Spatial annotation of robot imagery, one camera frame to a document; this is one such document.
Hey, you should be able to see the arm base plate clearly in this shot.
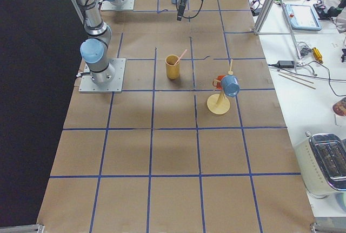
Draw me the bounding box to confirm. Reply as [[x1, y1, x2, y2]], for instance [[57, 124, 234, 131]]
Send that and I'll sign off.
[[79, 58, 126, 93], [101, 0, 135, 11]]

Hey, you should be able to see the wooden mug tree stand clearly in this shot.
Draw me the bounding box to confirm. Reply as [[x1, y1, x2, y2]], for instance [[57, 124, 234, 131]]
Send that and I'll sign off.
[[207, 59, 235, 116]]

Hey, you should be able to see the yellow handled tool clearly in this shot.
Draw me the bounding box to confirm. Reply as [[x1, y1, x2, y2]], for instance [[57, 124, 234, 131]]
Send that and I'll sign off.
[[312, 47, 323, 64]]

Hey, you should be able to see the black power adapter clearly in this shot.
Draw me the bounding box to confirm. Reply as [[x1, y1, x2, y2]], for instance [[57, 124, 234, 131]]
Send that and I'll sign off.
[[277, 61, 295, 69]]

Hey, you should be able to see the bamboo chopstick holder cup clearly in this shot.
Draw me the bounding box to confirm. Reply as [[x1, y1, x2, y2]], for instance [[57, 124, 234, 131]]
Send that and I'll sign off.
[[165, 55, 180, 80]]

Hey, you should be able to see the blue hanging mug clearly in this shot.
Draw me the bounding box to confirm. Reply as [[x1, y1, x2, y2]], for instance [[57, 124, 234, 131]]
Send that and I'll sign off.
[[221, 75, 240, 97]]

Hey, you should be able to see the silver toaster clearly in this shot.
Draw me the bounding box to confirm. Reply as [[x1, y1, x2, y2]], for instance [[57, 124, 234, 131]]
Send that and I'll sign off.
[[294, 133, 345, 198]]

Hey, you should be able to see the teach pendant tablet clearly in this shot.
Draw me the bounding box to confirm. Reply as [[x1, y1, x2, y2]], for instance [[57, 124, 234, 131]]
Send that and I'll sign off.
[[284, 4, 322, 31]]

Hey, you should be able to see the wooden chopstick on desk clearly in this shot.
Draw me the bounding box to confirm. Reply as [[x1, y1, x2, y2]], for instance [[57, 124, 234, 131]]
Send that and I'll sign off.
[[278, 74, 316, 90], [278, 73, 314, 84]]

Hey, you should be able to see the orange hanging mug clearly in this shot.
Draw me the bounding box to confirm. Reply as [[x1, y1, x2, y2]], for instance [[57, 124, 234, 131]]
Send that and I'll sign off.
[[212, 75, 225, 90]]

